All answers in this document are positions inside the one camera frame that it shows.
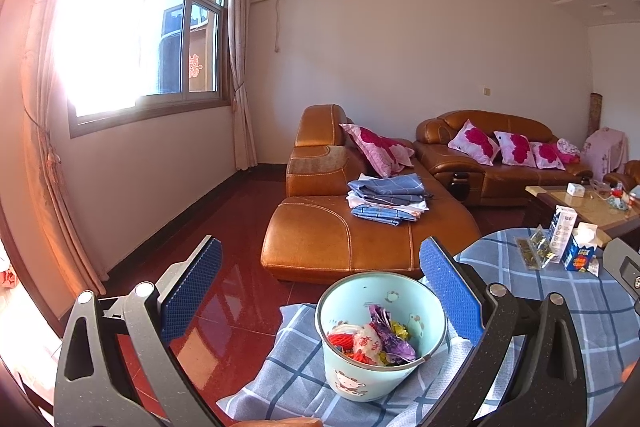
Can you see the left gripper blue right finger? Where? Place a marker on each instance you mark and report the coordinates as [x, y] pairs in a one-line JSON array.
[[484, 316]]

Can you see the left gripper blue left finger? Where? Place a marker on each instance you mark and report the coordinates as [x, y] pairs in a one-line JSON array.
[[155, 314]]

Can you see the yellow plastic bag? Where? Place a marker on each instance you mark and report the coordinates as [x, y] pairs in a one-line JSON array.
[[400, 331]]

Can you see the clear plastic bag red print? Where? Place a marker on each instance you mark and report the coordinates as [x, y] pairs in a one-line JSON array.
[[366, 345]]

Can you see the light blue trash bin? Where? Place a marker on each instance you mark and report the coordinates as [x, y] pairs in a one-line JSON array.
[[343, 308]]

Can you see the small paper tag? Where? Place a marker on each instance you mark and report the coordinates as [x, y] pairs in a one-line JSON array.
[[594, 266]]

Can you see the wooden coffee table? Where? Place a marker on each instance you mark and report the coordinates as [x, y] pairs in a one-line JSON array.
[[612, 223]]

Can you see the tall white blue carton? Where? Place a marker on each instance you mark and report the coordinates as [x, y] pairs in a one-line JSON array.
[[560, 230]]

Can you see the gold green packet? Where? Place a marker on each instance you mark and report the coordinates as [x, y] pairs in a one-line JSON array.
[[536, 251]]

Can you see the brown leather armchair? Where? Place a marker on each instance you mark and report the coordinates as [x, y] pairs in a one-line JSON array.
[[625, 181]]

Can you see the small white box on table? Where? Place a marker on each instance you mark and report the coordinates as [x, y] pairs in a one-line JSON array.
[[575, 190]]

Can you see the purple crumpled wrapper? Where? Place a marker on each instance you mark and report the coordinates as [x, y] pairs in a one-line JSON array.
[[394, 337]]

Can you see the pink cloth covered object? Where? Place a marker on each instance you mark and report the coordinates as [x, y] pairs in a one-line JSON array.
[[605, 151]]

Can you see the pink red cushion right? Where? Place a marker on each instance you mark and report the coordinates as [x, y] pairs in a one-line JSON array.
[[546, 156]]

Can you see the pink red cushion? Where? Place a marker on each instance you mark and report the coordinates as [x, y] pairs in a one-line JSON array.
[[515, 149], [475, 143], [546, 156]]

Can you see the blue plaid tablecloth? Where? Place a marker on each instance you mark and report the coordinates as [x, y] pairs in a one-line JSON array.
[[292, 383]]

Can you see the pink red cushion middle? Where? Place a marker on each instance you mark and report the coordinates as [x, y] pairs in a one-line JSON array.
[[515, 149]]

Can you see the folded blue plaid bedding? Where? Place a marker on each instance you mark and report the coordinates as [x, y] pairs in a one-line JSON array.
[[390, 201]]

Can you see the pink red cushion left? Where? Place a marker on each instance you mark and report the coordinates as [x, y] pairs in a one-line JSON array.
[[475, 143]]

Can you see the orange leather chaise sofa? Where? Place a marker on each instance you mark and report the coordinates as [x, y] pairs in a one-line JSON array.
[[313, 237]]

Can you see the pink red pillow on chaise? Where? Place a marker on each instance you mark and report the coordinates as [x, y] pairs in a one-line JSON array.
[[386, 156]]

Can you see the pink curtain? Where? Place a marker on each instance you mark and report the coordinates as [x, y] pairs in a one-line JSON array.
[[245, 156]]

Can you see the window with frame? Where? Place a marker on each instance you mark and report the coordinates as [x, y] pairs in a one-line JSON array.
[[121, 61]]

